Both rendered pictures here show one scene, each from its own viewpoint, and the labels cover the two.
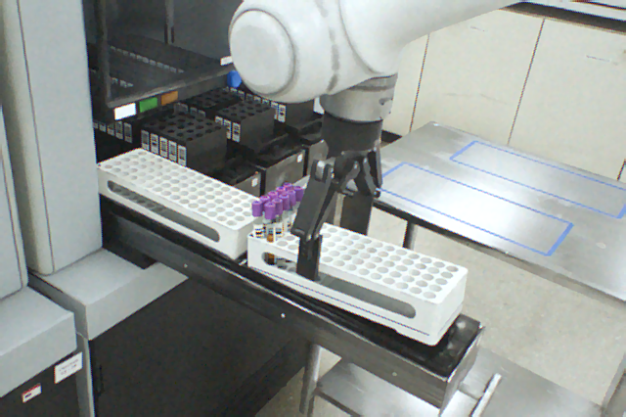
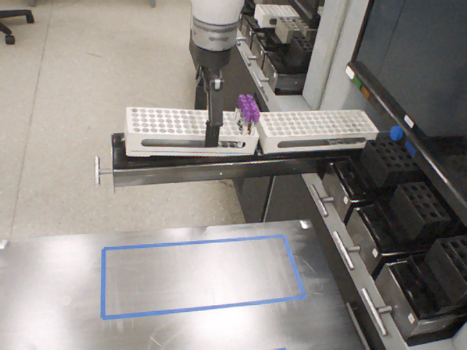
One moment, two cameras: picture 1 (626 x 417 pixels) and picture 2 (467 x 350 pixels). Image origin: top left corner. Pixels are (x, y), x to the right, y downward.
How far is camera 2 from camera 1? 1.49 m
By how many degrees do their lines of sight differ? 96
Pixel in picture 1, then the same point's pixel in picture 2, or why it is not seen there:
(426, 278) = (145, 124)
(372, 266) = (176, 121)
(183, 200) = (302, 116)
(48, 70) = (350, 26)
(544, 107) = not seen: outside the picture
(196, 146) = (369, 150)
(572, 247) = (89, 276)
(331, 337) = not seen: hidden behind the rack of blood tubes
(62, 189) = (332, 87)
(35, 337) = (279, 105)
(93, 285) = not seen: hidden behind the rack
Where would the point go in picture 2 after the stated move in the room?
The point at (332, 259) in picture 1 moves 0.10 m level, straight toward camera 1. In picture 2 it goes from (197, 116) to (172, 96)
